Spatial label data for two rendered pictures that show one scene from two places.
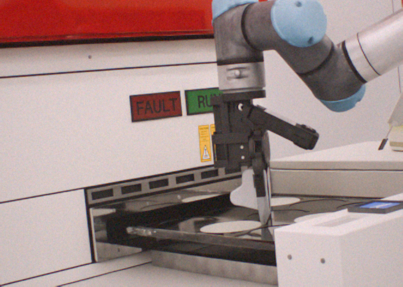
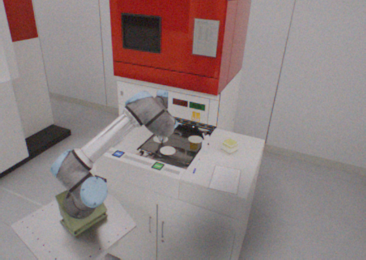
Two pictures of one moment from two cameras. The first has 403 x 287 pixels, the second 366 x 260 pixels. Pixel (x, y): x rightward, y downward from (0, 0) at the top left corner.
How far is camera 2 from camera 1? 187 cm
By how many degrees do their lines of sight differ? 65
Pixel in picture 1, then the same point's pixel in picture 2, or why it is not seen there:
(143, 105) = (176, 101)
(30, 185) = not seen: hidden behind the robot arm
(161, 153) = (180, 113)
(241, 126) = not seen: hidden behind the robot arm
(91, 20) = (157, 80)
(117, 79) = (170, 93)
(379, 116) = not seen: outside the picture
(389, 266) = (106, 163)
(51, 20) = (147, 78)
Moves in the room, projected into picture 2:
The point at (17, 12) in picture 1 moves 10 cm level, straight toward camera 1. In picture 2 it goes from (140, 75) to (127, 77)
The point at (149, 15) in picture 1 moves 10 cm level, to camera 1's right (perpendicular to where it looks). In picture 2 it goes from (173, 82) to (179, 87)
